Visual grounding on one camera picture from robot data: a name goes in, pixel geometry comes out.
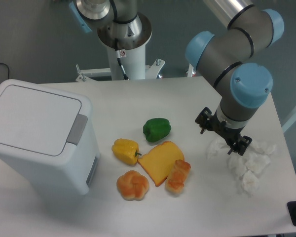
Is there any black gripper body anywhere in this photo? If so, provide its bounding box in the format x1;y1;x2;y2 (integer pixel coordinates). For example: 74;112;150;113
207;114;242;144

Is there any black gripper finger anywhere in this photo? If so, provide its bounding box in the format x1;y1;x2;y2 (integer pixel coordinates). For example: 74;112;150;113
226;134;252;156
195;107;213;134

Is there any white push-button trash can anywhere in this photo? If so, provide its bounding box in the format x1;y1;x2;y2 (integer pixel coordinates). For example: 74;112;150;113
0;79;100;200

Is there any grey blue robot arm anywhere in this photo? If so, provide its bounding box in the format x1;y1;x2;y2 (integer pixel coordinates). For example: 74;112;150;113
70;0;285;155

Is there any crumpled white tissue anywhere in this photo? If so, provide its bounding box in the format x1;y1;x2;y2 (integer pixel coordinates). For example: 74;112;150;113
206;137;227;159
236;170;259;197
245;153;271;174
249;140;277;155
228;156;247;177

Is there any crumpled white tissue top right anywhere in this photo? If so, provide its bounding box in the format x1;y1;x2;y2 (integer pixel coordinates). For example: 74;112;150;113
249;140;277;155

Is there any crumpled white tissue middle left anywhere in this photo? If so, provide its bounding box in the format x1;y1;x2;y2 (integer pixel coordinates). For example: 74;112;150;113
228;156;247;177

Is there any crumpled white tissue centre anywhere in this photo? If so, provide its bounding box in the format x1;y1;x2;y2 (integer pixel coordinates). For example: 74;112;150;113
245;153;271;174

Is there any crumpled white tissue bottom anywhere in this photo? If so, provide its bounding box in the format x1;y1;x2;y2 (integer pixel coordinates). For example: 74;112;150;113
236;170;259;197

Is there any green bell pepper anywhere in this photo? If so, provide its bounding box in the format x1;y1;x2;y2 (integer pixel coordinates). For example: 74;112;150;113
143;118;172;143

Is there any orange toast slice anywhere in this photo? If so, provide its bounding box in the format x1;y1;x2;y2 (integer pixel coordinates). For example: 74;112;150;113
138;141;185;187

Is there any rectangular braided pastry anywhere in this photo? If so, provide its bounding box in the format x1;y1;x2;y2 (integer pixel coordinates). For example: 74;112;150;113
165;159;191;195

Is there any yellow bell pepper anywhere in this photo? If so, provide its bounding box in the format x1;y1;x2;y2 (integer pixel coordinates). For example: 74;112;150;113
111;138;141;165

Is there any round knotted bread roll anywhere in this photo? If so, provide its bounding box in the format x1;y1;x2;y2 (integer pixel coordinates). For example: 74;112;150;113
116;170;149;200

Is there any white pedestal base frame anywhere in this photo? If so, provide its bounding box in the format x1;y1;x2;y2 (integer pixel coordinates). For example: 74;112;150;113
75;58;197;82

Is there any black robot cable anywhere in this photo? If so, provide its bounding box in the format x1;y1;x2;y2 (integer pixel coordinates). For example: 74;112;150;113
114;38;130;81

